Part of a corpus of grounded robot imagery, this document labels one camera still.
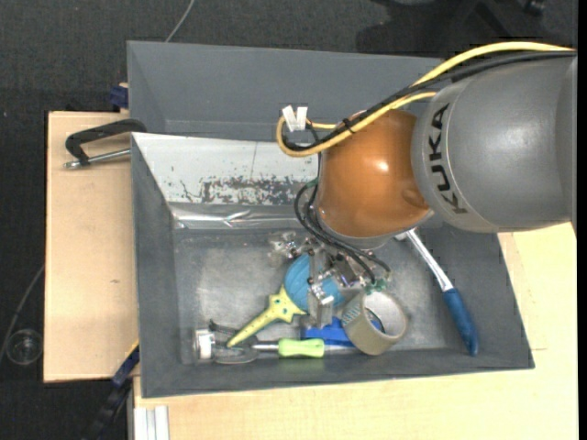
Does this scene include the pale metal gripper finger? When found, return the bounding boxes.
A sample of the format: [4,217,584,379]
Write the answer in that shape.
[319,293,337,328]
[305,283,323,328]

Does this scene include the blue flat block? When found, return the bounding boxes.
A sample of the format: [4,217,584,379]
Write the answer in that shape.
[299,315,384,349]

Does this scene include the blue and yellow bulb syringe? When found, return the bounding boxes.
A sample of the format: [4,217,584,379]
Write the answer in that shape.
[226,252,346,349]

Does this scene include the brown packing tape roll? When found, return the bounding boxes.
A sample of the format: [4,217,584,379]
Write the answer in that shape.
[340,291,410,357]

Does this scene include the clear glass thing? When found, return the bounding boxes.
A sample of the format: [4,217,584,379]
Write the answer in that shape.
[267,230,305,268]

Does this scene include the grey metal bin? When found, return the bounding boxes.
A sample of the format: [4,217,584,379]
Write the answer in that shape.
[126,39,537,399]

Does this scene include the pale wood board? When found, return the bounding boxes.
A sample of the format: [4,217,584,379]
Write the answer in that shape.
[43,110,141,383]

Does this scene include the green handled screwdriver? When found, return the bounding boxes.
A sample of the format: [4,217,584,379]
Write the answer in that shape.
[250,337,358,359]

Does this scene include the clear glasses with black frame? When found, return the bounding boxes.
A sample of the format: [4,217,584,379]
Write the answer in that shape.
[208,319,260,367]

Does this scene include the blue handled metal tool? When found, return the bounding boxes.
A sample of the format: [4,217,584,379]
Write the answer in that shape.
[403,227,480,357]

